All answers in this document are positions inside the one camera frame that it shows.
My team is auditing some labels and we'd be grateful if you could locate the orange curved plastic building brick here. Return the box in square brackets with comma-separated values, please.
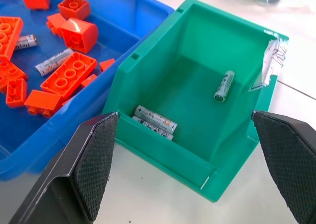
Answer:
[60, 17, 99, 54]

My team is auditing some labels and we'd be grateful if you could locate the blue plastic tray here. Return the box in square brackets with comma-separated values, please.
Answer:
[0, 0, 175, 181]

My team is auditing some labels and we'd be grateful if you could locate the small orange building block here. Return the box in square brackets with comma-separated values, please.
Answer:
[99, 58, 116, 72]
[46, 13, 67, 38]
[80, 73, 98, 88]

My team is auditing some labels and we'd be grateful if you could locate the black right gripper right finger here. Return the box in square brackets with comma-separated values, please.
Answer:
[251, 110, 316, 224]

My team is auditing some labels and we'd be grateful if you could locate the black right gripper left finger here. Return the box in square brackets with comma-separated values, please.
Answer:
[8, 112, 119, 224]

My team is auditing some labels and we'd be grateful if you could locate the green plastic bin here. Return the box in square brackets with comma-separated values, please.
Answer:
[102, 0, 289, 204]

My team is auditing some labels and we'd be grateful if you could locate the white AA battery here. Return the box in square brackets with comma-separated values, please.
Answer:
[132, 116, 174, 141]
[14, 34, 39, 50]
[214, 70, 236, 103]
[35, 48, 74, 77]
[134, 105, 178, 133]

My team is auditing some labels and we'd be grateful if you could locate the torn white paper label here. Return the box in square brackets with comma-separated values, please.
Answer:
[247, 30, 289, 93]

